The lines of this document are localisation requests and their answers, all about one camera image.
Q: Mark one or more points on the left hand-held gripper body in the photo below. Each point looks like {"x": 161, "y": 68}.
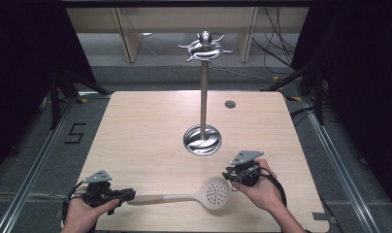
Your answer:
{"x": 98, "y": 187}

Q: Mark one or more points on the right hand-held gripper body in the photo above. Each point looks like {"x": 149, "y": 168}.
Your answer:
{"x": 245, "y": 168}

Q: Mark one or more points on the beige slotted spoon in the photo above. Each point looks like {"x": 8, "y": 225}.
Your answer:
{"x": 213, "y": 194}

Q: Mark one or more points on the person's right hand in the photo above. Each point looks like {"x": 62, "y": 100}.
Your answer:
{"x": 263, "y": 191}

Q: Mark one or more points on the person's left hand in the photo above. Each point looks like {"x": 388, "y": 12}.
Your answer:
{"x": 82, "y": 213}

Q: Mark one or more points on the black tape floor mark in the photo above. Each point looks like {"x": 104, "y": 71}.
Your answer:
{"x": 75, "y": 133}

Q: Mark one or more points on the grey table grommet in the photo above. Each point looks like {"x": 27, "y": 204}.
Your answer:
{"x": 230, "y": 104}

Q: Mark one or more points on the metal utensil hanging stand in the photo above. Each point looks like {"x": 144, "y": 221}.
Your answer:
{"x": 203, "y": 106}

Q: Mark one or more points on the black metal stand legs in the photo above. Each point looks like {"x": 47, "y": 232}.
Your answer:
{"x": 56, "y": 97}
{"x": 318, "y": 93}

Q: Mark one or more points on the dark curtain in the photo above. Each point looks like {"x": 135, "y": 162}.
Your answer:
{"x": 22, "y": 64}
{"x": 362, "y": 81}

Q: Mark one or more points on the aluminium floor rail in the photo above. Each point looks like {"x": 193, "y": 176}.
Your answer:
{"x": 35, "y": 168}
{"x": 339, "y": 168}

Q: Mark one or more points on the grey table corner bracket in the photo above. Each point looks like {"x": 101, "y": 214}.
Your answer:
{"x": 323, "y": 216}

